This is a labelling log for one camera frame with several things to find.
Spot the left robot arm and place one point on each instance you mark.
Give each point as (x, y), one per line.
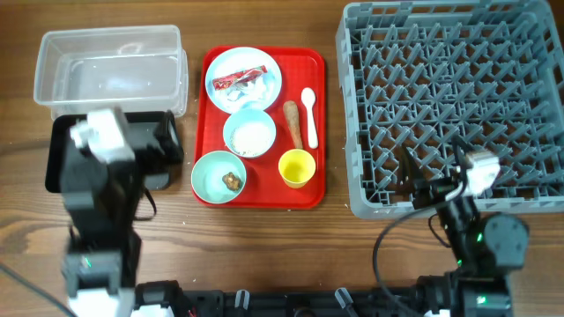
(102, 180)

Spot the clear plastic bin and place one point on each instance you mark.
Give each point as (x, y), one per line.
(135, 68)

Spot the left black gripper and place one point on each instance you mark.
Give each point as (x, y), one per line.
(162, 131)

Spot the white plastic spoon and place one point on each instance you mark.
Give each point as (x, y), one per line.
(308, 99)

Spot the light blue bowl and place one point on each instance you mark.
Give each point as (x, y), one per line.
(246, 116)

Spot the black plastic bin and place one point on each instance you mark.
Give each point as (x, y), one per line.
(61, 147)

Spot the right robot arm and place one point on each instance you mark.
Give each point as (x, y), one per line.
(487, 248)

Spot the red snack wrapper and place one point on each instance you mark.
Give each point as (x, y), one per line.
(240, 77)

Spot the brown food scrap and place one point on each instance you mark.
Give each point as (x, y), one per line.
(232, 182)

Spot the white rice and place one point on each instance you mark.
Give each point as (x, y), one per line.
(251, 139)

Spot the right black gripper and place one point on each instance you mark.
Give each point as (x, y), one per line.
(433, 189)

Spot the light blue plate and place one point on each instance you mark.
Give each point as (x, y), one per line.
(237, 59)

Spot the mint green bowl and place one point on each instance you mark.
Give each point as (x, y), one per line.
(209, 174)

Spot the grey dishwasher rack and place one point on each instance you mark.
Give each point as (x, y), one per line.
(414, 74)

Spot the white tissue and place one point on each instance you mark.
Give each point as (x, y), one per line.
(255, 89)

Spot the yellow plastic cup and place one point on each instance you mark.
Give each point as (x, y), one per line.
(296, 167)

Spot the brown carrot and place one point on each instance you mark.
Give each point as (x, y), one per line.
(293, 122)

